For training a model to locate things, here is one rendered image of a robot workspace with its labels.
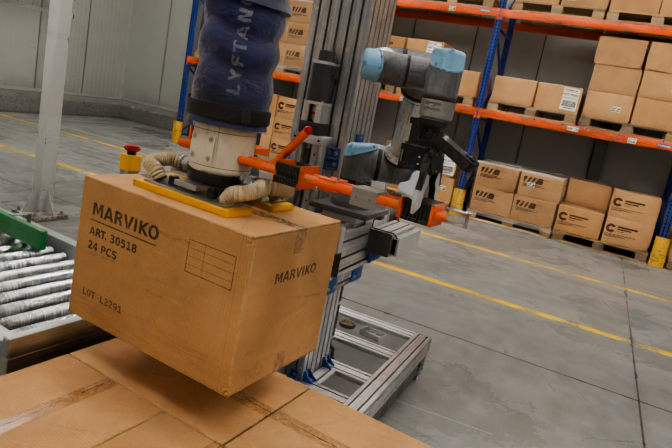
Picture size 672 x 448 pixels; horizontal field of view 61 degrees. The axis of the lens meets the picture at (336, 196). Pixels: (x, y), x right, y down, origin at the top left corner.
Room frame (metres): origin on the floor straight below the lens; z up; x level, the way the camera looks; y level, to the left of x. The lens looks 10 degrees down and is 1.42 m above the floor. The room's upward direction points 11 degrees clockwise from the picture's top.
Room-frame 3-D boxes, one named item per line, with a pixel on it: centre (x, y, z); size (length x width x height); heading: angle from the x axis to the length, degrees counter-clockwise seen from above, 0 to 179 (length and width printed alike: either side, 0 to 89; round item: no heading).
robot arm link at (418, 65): (1.38, -0.17, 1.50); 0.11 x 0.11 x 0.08; 89
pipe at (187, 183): (1.56, 0.33, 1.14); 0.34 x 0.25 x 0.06; 61
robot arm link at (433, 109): (1.28, -0.18, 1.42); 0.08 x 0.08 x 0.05
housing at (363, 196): (1.34, -0.08, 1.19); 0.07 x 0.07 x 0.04; 61
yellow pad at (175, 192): (1.47, 0.38, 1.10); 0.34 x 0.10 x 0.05; 61
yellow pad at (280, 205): (1.64, 0.29, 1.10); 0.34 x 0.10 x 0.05; 61
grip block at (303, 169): (1.44, 0.11, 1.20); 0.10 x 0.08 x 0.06; 151
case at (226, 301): (1.56, 0.33, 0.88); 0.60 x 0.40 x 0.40; 62
